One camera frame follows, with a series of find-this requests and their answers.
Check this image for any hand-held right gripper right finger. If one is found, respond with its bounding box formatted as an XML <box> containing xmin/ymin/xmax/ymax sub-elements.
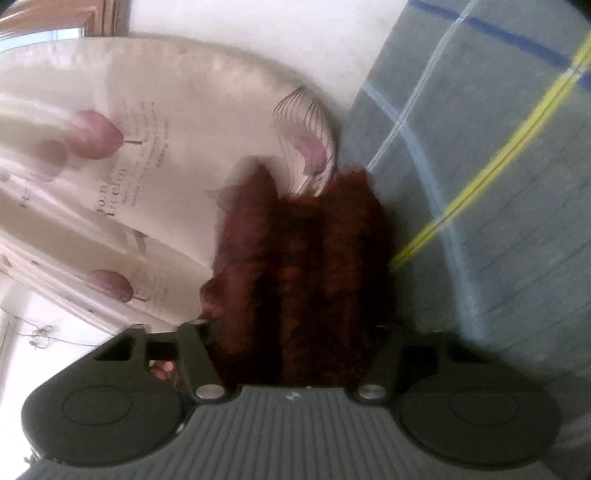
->
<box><xmin>352</xmin><ymin>324</ymin><xmax>491</xmax><ymax>407</ymax></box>

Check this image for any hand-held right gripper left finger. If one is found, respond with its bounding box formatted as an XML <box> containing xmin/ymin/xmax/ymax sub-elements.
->
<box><xmin>92</xmin><ymin>320</ymin><xmax>230</xmax><ymax>405</ymax></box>

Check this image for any thin wire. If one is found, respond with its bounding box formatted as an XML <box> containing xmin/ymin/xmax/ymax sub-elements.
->
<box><xmin>11</xmin><ymin>316</ymin><xmax>105</xmax><ymax>349</ymax></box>

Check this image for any grey-blue checked bedsheet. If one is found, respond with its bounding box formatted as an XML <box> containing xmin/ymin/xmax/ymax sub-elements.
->
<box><xmin>339</xmin><ymin>0</ymin><xmax>591</xmax><ymax>462</ymax></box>

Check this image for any maroon small garment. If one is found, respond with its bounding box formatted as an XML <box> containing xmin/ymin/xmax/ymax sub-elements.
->
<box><xmin>199</xmin><ymin>159</ymin><xmax>400</xmax><ymax>388</ymax></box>

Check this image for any brown wooden door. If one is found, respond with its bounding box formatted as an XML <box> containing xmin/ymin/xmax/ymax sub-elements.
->
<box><xmin>0</xmin><ymin>0</ymin><xmax>131</xmax><ymax>44</ymax></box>

